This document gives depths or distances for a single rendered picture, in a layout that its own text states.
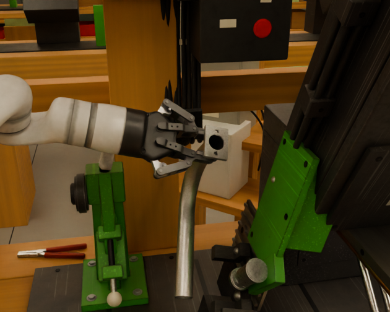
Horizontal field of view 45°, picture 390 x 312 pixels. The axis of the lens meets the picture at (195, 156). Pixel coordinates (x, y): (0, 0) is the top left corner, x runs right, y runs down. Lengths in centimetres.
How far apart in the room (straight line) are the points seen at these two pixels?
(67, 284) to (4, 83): 50
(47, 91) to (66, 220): 201
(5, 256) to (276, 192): 70
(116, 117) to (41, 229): 231
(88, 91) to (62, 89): 6
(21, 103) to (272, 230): 42
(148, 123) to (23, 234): 228
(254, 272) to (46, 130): 38
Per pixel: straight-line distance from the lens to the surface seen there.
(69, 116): 71
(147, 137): 74
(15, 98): 70
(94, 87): 107
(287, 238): 74
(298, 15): 829
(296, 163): 72
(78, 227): 294
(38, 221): 307
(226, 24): 87
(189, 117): 77
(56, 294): 103
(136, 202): 108
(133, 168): 104
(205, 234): 120
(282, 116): 94
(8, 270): 117
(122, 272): 92
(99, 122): 71
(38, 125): 75
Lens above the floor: 155
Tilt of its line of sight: 24 degrees down
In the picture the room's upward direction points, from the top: straight up
